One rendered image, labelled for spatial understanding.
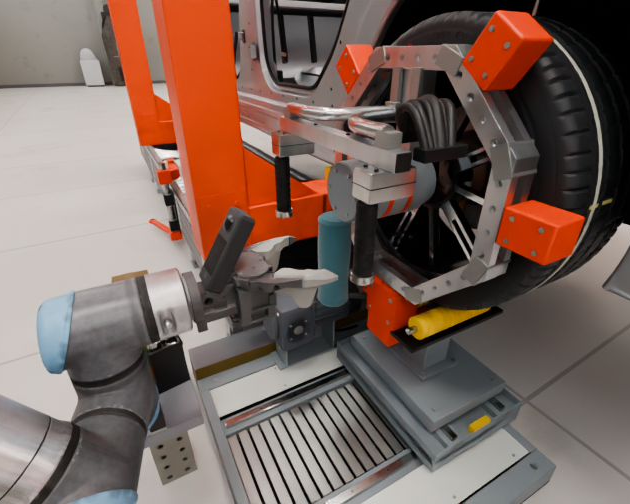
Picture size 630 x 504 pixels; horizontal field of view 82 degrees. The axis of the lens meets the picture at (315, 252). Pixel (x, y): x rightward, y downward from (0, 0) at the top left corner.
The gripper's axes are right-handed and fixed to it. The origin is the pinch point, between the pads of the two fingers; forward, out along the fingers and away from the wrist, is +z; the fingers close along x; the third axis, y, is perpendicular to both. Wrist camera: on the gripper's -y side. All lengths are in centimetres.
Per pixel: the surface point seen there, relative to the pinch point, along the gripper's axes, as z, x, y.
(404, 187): 14.9, 2.4, -9.0
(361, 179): 8.1, 0.0, -10.6
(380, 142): 11.2, 0.0, -15.9
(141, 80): 3, -253, -12
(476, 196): 40.6, -3.4, -1.3
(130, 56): -1, -253, -27
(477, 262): 29.9, 7.9, 6.1
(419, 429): 35, -1, 68
